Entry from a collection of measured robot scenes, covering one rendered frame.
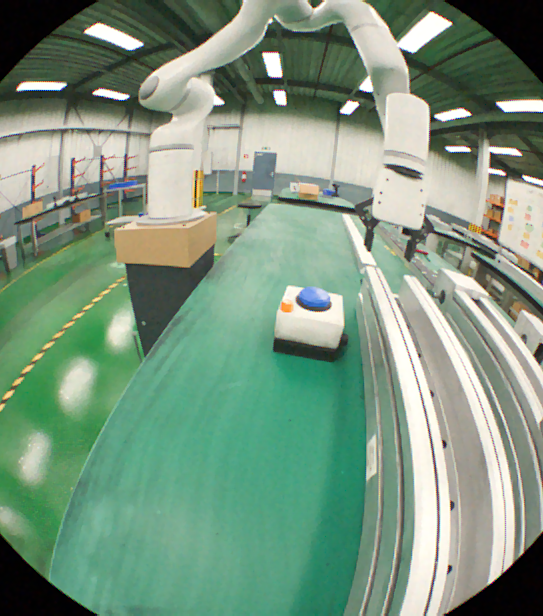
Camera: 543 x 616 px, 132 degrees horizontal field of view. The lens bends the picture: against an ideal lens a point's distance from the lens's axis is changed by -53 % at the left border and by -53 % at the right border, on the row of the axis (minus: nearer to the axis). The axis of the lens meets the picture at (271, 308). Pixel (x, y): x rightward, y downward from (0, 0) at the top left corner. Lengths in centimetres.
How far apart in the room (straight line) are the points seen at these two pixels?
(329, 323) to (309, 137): 1143
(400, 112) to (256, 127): 1142
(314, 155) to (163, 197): 1102
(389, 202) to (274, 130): 1134
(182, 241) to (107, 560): 56
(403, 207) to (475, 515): 44
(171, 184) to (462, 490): 70
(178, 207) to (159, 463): 54
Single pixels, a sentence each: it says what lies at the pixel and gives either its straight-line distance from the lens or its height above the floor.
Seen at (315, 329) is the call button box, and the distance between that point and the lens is 30.
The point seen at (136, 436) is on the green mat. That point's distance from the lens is 26.
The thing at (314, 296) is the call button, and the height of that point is 85.
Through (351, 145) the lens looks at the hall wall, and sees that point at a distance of 1185.
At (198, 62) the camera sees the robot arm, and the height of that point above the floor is 129.
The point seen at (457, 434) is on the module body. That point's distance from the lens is 25.
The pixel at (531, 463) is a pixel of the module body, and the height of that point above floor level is 84.
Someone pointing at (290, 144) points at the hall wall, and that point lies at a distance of 1158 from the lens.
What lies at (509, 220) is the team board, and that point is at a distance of 389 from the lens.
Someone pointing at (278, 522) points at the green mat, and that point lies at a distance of 21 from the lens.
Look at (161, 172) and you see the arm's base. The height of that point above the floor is 100.
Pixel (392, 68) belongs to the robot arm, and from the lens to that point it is 52.
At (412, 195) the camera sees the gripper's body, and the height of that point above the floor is 100.
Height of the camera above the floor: 99
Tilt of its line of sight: 30 degrees down
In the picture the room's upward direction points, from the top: 6 degrees clockwise
